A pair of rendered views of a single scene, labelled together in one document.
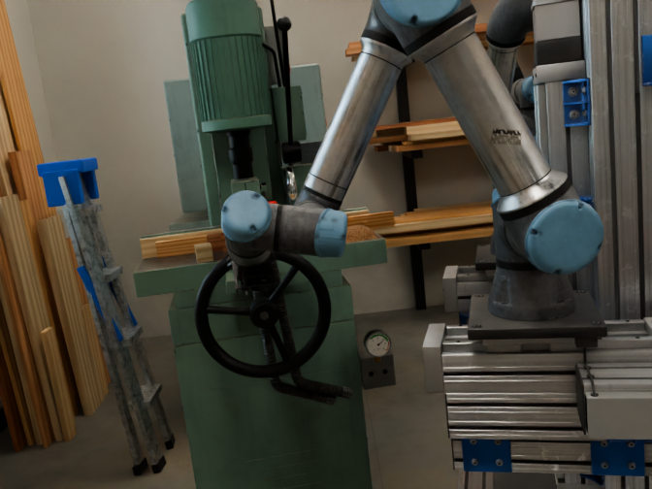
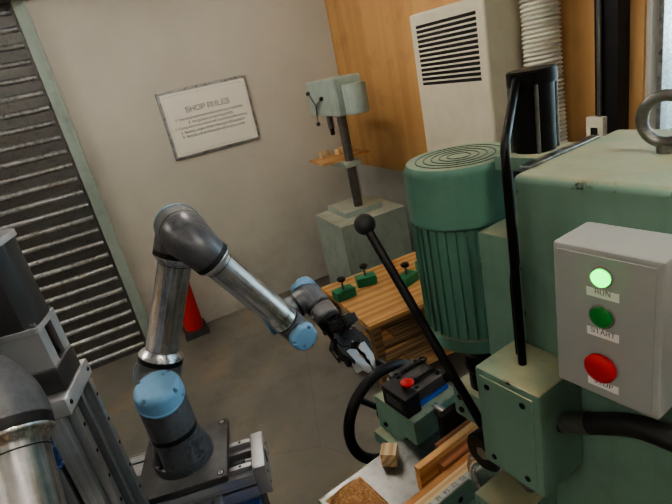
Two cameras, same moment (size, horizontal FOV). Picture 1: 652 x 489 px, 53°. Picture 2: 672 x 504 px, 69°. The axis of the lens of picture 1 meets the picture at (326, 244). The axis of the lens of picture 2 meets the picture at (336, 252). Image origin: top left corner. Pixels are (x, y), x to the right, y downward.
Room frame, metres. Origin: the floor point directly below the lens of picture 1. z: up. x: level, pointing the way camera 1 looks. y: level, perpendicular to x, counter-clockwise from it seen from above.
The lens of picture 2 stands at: (2.29, -0.30, 1.68)
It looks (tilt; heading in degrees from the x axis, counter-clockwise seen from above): 21 degrees down; 157
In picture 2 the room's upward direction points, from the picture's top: 12 degrees counter-clockwise
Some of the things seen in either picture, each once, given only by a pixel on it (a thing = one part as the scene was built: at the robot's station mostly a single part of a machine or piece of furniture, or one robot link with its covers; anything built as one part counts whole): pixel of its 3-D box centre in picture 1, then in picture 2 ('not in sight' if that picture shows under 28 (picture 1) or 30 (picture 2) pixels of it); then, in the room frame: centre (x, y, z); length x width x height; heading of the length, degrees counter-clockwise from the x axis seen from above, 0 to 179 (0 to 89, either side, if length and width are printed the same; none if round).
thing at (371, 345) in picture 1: (376, 345); not in sight; (1.51, -0.10, 0.65); 0.06 x 0.04 x 0.08; 97
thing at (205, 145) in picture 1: (237, 143); (655, 421); (1.98, 0.23, 1.16); 0.22 x 0.22 x 0.72; 7
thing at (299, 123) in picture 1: (288, 114); (528, 415); (1.92, 0.06, 1.22); 0.09 x 0.08 x 0.15; 7
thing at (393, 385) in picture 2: not in sight; (411, 383); (1.50, 0.14, 0.99); 0.13 x 0.11 x 0.06; 97
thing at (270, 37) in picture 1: (275, 55); (620, 316); (2.02, 0.09, 1.40); 0.10 x 0.06 x 0.16; 7
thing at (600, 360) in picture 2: not in sight; (599, 368); (2.03, 0.05, 1.36); 0.03 x 0.01 x 0.03; 7
